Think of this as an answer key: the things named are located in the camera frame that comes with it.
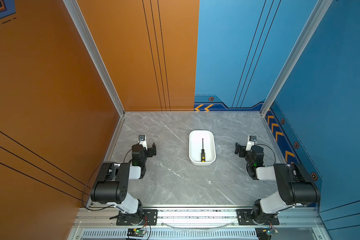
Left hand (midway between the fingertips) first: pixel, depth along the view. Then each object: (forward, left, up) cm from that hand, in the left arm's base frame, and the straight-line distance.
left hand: (146, 142), depth 94 cm
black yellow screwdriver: (-8, -36, -4) cm, 37 cm away
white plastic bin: (+1, -32, -6) cm, 32 cm away
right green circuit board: (-46, -63, -7) cm, 78 cm away
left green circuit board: (-46, -2, -8) cm, 47 cm away
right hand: (0, -62, 0) cm, 62 cm away
